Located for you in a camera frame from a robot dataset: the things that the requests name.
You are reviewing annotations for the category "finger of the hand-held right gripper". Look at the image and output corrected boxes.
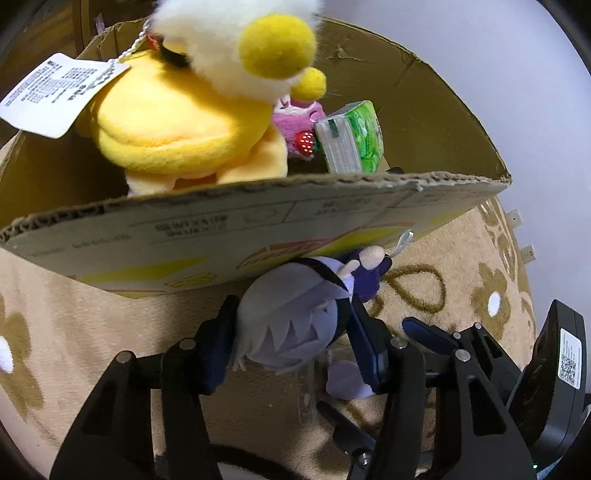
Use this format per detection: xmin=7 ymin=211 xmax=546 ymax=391
xmin=401 ymin=316 xmax=525 ymax=407
xmin=318 ymin=401 xmax=380 ymax=468

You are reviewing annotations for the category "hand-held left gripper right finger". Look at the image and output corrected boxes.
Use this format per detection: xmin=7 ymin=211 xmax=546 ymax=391
xmin=346 ymin=302 xmax=533 ymax=480

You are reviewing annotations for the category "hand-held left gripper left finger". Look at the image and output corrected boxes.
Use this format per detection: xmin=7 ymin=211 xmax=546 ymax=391
xmin=50 ymin=294 xmax=242 ymax=480

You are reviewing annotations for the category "lavender-haired plush doll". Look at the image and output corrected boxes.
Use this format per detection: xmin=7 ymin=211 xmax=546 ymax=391
xmin=231 ymin=244 xmax=393 ymax=400

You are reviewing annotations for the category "cardboard box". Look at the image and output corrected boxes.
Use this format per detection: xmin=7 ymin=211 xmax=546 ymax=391
xmin=0 ymin=16 xmax=513 ymax=301

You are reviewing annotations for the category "green juice carton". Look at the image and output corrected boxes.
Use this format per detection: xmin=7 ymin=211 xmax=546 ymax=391
xmin=314 ymin=100 xmax=385 ymax=174

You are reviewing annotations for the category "yellow and white plush toy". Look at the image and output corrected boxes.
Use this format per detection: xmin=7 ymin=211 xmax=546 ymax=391
xmin=0 ymin=0 xmax=328 ymax=198

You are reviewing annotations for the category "pink plush toy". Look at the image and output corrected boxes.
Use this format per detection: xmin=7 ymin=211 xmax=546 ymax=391
xmin=271 ymin=93 xmax=327 ymax=163

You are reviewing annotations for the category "beige flower-print blanket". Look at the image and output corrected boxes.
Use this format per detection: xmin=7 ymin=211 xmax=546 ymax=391
xmin=0 ymin=194 xmax=542 ymax=480

